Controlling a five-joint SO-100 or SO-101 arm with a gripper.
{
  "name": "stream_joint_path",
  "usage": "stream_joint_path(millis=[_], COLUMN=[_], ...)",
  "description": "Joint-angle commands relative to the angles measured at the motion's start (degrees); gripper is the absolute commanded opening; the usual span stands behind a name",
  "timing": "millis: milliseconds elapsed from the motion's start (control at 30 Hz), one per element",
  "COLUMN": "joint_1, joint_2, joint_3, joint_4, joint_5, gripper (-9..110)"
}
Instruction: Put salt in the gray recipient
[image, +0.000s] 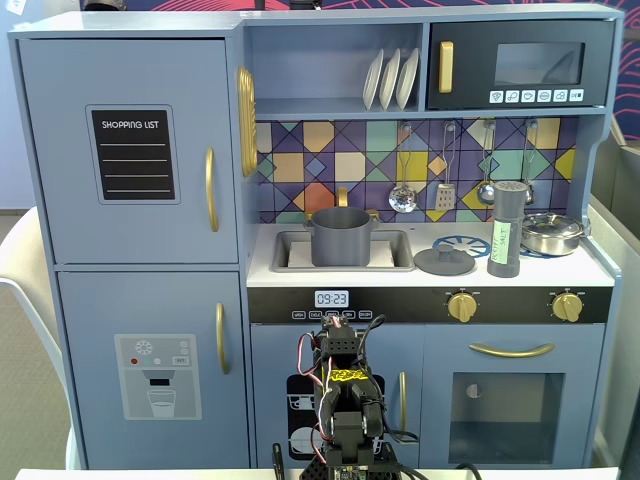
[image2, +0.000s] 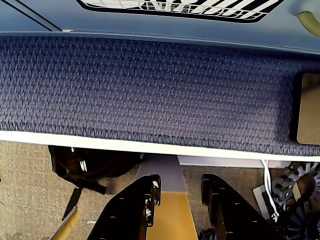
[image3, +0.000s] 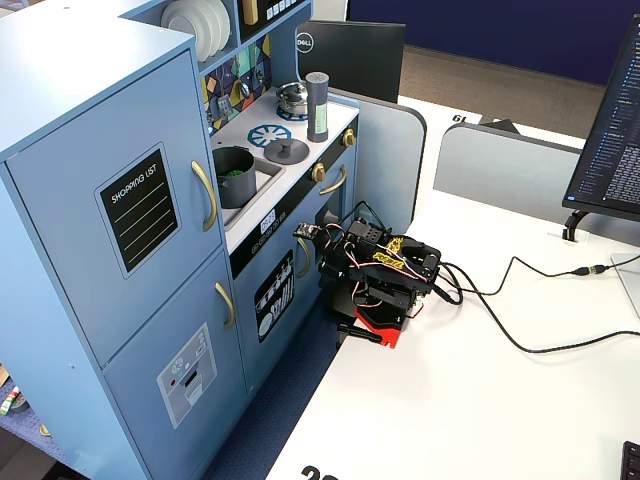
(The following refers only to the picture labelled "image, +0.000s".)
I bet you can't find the metal slotted skimmer spoon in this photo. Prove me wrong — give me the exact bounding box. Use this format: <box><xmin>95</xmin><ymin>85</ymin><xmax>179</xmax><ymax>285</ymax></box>
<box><xmin>388</xmin><ymin>122</ymin><xmax>419</xmax><ymax>215</ymax></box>

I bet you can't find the blue fridge door with dispenser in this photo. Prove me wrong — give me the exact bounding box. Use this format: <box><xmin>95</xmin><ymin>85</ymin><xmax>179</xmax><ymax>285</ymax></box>
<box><xmin>57</xmin><ymin>271</ymin><xmax>251</xmax><ymax>470</ymax></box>

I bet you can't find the gold toy faucet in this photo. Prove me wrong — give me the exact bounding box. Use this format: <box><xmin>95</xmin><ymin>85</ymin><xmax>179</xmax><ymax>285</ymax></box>
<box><xmin>302</xmin><ymin>186</ymin><xmax>382</xmax><ymax>231</ymax></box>

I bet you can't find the digital clock display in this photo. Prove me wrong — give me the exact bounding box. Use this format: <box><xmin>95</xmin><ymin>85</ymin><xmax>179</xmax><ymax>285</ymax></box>
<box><xmin>313</xmin><ymin>289</ymin><xmax>350</xmax><ymax>309</ymax></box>

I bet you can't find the metal serving spoon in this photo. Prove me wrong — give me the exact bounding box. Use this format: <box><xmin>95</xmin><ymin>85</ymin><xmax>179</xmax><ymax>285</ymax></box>
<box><xmin>519</xmin><ymin>118</ymin><xmax>540</xmax><ymax>206</ymax></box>

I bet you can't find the white toy plate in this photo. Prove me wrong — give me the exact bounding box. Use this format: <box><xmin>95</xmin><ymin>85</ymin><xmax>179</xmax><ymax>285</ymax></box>
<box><xmin>362</xmin><ymin>48</ymin><xmax>385</xmax><ymax>112</ymax></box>
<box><xmin>394</xmin><ymin>47</ymin><xmax>420</xmax><ymax>111</ymax></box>
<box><xmin>378</xmin><ymin>48</ymin><xmax>402</xmax><ymax>112</ymax></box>

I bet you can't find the gold stove knob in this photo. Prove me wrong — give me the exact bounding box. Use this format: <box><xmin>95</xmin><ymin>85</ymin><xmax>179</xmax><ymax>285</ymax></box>
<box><xmin>551</xmin><ymin>292</ymin><xmax>583</xmax><ymax>324</ymax></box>
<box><xmin>446</xmin><ymin>292</ymin><xmax>478</xmax><ymax>324</ymax></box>

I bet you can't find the gold microwave handle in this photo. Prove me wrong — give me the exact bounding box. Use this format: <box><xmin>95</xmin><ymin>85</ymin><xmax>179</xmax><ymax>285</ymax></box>
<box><xmin>438</xmin><ymin>40</ymin><xmax>455</xmax><ymax>95</ymax></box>

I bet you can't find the stainless steel pot with lid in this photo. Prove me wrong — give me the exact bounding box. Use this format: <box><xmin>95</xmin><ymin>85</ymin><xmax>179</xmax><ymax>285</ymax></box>
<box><xmin>520</xmin><ymin>211</ymin><xmax>591</xmax><ymax>257</ymax></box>

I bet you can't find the black shopping list board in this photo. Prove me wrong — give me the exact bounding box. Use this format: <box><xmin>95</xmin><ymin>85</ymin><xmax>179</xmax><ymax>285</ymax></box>
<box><xmin>84</xmin><ymin>103</ymin><xmax>182</xmax><ymax>206</ymax></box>

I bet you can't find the blue stove burner ring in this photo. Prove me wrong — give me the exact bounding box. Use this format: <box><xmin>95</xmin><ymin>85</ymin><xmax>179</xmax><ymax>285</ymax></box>
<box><xmin>519</xmin><ymin>244</ymin><xmax>566</xmax><ymax>260</ymax></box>
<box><xmin>432</xmin><ymin>234</ymin><xmax>492</xmax><ymax>260</ymax></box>

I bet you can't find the blue dishwasher door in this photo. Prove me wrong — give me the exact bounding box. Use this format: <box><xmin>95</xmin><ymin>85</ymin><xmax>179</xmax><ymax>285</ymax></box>
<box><xmin>249</xmin><ymin>324</ymin><xmax>425</xmax><ymax>469</ymax></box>

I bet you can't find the gold toy wall phone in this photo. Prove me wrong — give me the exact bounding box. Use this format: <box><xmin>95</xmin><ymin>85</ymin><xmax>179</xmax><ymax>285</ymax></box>
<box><xmin>235</xmin><ymin>65</ymin><xmax>259</xmax><ymax>179</ymax></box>

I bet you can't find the toy microwave with gold handle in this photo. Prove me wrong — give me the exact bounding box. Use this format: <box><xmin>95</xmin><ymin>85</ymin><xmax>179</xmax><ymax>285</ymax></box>
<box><xmin>428</xmin><ymin>20</ymin><xmax>615</xmax><ymax>111</ymax></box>

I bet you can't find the gold fridge door handle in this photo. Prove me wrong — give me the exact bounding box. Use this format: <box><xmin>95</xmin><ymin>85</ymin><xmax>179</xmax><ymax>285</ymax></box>
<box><xmin>214</xmin><ymin>302</ymin><xmax>231</xmax><ymax>376</ymax></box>
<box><xmin>204</xmin><ymin>146</ymin><xmax>221</xmax><ymax>234</ymax></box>

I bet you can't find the metal ladle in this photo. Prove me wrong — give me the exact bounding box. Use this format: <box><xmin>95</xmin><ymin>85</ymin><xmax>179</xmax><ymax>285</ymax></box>
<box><xmin>475</xmin><ymin>119</ymin><xmax>499</xmax><ymax>207</ymax></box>

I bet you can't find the gray printed cooking pot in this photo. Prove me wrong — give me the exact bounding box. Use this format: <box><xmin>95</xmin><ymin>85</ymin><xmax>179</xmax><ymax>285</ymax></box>
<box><xmin>303</xmin><ymin>206</ymin><xmax>376</xmax><ymax>268</ymax></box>

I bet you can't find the gold dishwasher handle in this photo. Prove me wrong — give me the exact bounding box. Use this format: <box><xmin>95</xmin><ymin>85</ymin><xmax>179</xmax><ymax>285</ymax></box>
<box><xmin>397</xmin><ymin>370</ymin><xmax>409</xmax><ymax>435</ymax></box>

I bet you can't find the white chair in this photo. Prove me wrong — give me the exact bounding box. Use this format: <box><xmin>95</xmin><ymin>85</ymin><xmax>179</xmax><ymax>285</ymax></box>
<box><xmin>0</xmin><ymin>207</ymin><xmax>71</xmax><ymax>471</ymax></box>

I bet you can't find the large blue fridge door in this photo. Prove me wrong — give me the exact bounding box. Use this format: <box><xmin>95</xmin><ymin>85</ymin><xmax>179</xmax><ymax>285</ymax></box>
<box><xmin>17</xmin><ymin>38</ymin><xmax>240</xmax><ymax>265</ymax></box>

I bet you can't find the blue wooden toy kitchen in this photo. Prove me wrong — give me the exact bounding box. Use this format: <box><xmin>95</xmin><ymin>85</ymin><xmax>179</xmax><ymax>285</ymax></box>
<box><xmin>7</xmin><ymin>5</ymin><xmax>626</xmax><ymax>471</ymax></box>

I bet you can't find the metal slotted spatula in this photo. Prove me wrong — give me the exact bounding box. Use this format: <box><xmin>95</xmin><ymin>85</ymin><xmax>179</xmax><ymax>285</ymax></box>
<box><xmin>433</xmin><ymin>121</ymin><xmax>458</xmax><ymax>213</ymax></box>

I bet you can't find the gold oven handle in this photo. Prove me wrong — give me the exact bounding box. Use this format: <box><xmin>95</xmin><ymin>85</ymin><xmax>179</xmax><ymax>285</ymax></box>
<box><xmin>468</xmin><ymin>342</ymin><xmax>556</xmax><ymax>360</ymax></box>

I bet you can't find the gray round pot lid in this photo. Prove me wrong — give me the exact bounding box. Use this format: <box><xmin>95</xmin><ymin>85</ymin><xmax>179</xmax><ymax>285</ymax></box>
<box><xmin>413</xmin><ymin>244</ymin><xmax>476</xmax><ymax>277</ymax></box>

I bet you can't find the blue oven door with window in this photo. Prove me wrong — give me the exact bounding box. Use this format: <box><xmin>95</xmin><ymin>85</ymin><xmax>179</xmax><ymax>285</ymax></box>
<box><xmin>419</xmin><ymin>324</ymin><xmax>606</xmax><ymax>469</ymax></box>

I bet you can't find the gray salt shaker green label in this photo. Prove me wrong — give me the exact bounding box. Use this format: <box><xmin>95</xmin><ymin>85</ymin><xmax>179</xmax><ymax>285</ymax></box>
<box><xmin>486</xmin><ymin>180</ymin><xmax>526</xmax><ymax>279</ymax></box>

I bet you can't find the gray toy sink basin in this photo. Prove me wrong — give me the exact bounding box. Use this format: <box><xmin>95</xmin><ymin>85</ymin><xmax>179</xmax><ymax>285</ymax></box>
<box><xmin>271</xmin><ymin>228</ymin><xmax>416</xmax><ymax>274</ymax></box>

